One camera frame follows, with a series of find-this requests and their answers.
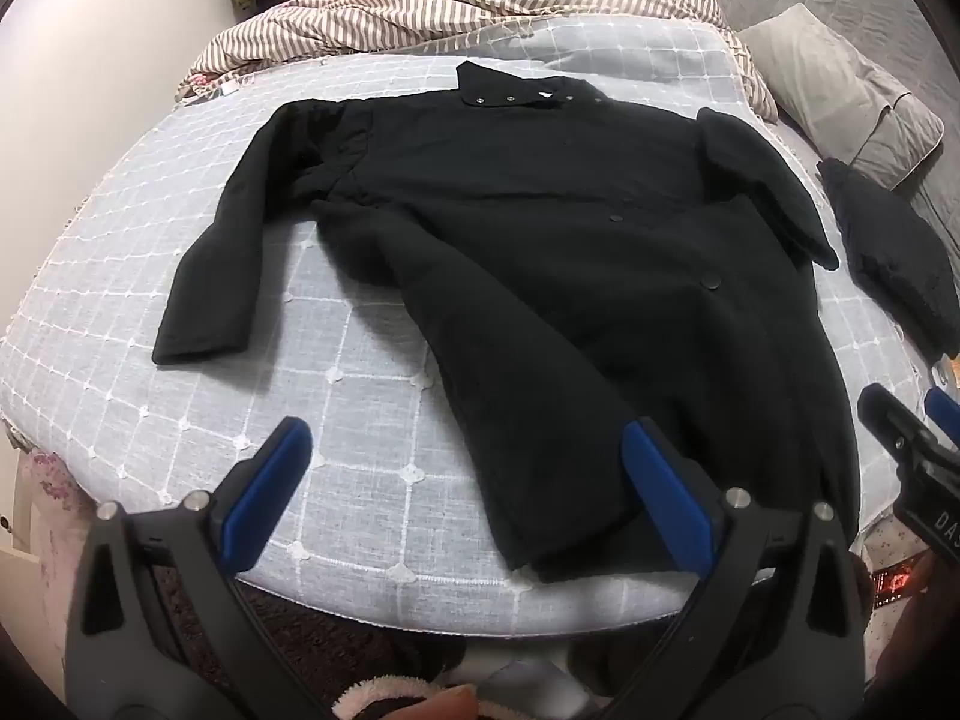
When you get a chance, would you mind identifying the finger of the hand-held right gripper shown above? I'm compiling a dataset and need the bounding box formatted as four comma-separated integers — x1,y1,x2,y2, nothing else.
858,383,917,467
923,388,960,460

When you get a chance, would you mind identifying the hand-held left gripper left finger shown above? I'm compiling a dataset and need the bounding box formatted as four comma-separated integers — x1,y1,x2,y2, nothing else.
66,417,313,662

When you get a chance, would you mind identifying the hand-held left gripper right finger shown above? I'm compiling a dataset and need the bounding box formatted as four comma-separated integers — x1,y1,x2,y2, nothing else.
621,417,875,662

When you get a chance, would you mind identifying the black coat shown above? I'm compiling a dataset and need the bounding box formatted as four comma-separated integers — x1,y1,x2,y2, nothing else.
152,58,862,584

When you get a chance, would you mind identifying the bed with grey checked cover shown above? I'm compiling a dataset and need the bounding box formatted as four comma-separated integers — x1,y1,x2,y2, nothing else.
0,11,947,635

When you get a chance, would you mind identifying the dark brown rug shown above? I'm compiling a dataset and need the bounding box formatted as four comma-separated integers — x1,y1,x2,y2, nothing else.
150,574,470,720

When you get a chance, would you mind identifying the dark folded garment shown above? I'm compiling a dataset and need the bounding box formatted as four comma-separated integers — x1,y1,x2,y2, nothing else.
816,156,960,361

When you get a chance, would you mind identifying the floral bed skirt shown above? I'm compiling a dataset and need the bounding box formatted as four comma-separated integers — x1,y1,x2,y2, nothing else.
13,441,100,653

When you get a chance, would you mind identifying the pink fuzzy slipper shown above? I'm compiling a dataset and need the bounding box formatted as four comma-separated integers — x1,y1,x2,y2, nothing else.
330,677,526,720

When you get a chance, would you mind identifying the grey pillow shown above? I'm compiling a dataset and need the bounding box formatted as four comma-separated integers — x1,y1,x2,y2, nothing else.
739,4,946,192

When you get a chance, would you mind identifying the striped duvet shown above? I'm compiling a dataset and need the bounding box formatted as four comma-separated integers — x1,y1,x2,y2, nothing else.
174,0,781,125

